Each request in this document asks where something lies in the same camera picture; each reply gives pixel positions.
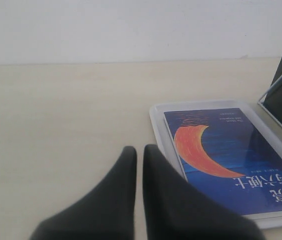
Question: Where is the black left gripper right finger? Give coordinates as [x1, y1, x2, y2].
[143, 144, 265, 240]

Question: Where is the white plastic tray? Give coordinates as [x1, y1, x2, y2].
[149, 100, 282, 230]

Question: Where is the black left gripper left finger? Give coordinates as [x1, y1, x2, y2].
[30, 146, 137, 240]

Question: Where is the dark blue moon book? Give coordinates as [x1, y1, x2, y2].
[164, 108, 282, 215]

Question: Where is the white wire book rack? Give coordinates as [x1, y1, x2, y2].
[257, 54, 282, 147]

